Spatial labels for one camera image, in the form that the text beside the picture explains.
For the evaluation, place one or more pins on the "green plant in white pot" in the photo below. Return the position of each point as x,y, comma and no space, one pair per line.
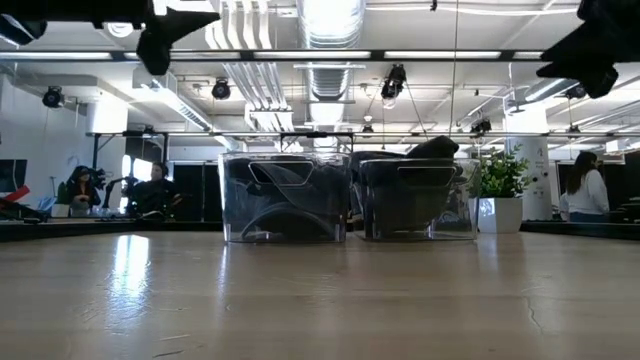
500,190

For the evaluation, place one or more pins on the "person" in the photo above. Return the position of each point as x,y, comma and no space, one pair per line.
155,192
82,192
590,192

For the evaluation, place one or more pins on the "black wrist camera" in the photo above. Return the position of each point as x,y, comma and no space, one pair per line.
602,82
154,55

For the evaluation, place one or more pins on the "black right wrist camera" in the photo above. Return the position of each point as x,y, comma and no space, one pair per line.
602,82

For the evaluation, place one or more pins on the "black overhead crossbar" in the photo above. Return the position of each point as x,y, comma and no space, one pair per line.
325,55

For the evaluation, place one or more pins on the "blue denim cap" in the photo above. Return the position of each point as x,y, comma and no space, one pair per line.
285,205

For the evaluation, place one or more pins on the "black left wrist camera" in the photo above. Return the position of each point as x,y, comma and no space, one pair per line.
154,55

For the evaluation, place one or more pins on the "thin black background rail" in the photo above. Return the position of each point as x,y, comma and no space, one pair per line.
240,134

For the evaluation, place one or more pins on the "dark grey cap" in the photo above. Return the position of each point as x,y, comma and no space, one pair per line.
400,215

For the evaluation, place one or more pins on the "clear plastic bin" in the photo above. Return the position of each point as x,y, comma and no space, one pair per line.
472,200
235,235

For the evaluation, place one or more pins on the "dark computer monitor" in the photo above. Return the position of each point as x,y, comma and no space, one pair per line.
12,175

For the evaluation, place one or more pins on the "black ceiling spotlight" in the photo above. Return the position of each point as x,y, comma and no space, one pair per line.
575,92
53,96
394,82
221,89
481,126

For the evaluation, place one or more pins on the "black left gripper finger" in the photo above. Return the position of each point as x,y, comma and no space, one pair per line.
195,15
187,32

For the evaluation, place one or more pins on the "white round pillar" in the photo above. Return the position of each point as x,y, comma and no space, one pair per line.
540,170

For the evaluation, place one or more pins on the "silver ribbed ventilation duct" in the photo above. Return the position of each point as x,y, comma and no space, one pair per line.
327,75

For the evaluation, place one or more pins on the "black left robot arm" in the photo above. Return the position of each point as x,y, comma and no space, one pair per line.
75,10

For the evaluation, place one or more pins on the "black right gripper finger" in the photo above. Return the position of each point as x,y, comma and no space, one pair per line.
575,45
570,67

